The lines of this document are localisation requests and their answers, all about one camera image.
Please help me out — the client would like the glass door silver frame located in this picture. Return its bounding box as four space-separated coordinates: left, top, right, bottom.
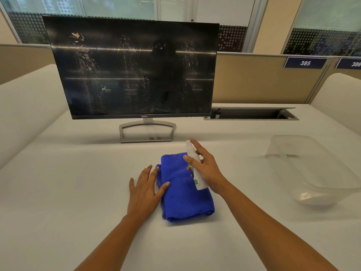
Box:
194 0 268 53

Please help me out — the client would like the blue microfibre cloth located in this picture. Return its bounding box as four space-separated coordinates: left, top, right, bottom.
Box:
155 152 215 223

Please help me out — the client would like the clear plastic container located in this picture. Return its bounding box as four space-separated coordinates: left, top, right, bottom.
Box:
265 134 361 206

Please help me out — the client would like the dotted frosted glass window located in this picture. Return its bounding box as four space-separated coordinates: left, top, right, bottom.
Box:
282 0 361 57
0 0 195 45

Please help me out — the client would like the person's right forearm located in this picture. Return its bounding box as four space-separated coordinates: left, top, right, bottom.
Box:
213 179 339 271

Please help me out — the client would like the person's right hand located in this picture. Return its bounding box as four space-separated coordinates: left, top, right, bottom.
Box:
183 138 228 195

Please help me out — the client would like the person's left forearm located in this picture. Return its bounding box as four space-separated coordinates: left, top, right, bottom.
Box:
74 213 154 271

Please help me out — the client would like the grey desk cable tray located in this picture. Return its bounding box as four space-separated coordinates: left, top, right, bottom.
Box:
203 106 300 121

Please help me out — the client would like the black Dell monitor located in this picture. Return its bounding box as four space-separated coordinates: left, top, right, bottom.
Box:
42 15 220 120

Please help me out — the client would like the person's left hand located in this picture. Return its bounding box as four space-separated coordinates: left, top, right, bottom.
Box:
129 164 171 221

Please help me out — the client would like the beige partition panel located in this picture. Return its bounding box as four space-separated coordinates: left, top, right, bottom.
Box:
0 43 57 85
212 52 335 105
324 56 361 82

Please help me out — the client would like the white spray bottle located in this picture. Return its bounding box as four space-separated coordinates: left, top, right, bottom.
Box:
185 140 210 191

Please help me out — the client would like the blue number label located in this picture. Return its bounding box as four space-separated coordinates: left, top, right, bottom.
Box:
335 58 361 70
284 56 328 69

